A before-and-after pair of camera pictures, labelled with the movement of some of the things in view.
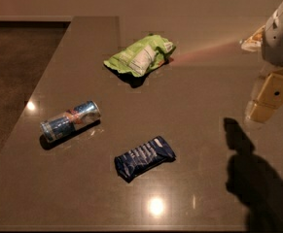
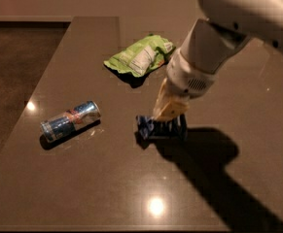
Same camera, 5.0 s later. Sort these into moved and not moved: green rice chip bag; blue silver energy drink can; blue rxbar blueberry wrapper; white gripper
Moved: blue rxbar blueberry wrapper; white gripper
Not moved: blue silver energy drink can; green rice chip bag
